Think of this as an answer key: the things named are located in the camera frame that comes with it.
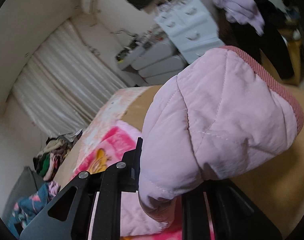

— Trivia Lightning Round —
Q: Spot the pink quilted jacket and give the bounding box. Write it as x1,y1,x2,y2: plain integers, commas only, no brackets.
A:
138,46,304,224

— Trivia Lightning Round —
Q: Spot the pile of mixed clothes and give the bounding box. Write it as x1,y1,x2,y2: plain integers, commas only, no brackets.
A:
33,129,83,182

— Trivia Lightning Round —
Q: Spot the teal floral comforter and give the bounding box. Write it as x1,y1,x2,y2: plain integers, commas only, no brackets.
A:
7,181,61,239

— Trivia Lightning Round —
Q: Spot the tan bed sheet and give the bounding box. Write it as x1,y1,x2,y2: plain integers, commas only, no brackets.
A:
54,86,304,237

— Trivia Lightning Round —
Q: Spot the grey headboard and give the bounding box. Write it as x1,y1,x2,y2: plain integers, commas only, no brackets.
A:
2,166,44,224

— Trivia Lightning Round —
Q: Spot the pink cartoon fleece blanket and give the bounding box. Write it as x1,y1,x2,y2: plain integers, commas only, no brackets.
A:
70,120,215,240

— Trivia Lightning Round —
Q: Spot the pale pink kitty blanket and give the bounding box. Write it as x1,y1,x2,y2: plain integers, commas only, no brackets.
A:
79,87,150,158

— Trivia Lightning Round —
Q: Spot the white pleated curtain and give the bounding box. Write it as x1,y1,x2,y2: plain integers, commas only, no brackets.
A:
12,20,127,137

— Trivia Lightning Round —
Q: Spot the grey desk unit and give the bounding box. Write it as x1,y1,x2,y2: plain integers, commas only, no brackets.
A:
115,38,187,85

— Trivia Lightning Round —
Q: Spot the white drawer dresser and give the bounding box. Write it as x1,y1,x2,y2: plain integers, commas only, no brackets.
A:
154,0,224,64

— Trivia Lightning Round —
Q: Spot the lilac hanging garment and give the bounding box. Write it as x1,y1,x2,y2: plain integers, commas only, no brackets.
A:
213,0,265,36

